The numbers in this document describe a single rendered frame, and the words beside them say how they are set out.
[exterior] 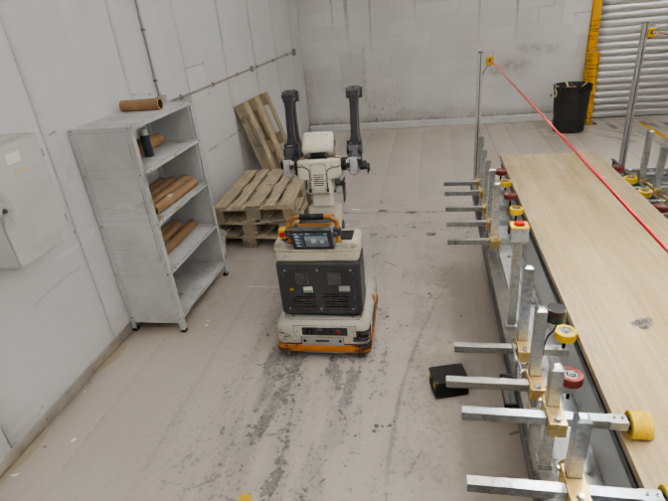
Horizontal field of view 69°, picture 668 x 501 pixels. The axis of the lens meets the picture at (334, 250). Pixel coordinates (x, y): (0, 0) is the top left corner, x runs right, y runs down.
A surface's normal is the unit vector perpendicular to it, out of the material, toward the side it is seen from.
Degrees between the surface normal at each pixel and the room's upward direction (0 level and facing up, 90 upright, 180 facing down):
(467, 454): 0
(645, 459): 0
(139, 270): 90
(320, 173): 82
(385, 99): 90
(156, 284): 90
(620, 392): 0
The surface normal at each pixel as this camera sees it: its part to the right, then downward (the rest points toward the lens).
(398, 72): -0.18, 0.45
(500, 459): -0.09, -0.89
